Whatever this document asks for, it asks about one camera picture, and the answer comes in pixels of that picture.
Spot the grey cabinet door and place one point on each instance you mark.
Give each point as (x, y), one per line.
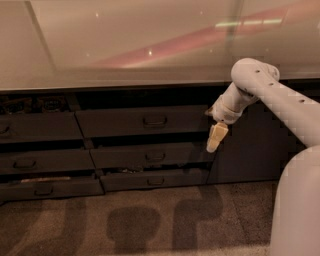
(258, 147)

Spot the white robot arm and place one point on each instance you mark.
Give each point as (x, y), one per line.
(296, 217)

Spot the snack bags in left drawer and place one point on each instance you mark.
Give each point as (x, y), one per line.
(32, 104)

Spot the grey drawer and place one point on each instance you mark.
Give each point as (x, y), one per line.
(50, 189)
(149, 155)
(38, 127)
(154, 179)
(142, 121)
(45, 161)

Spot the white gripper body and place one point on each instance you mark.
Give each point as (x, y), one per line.
(226, 112)

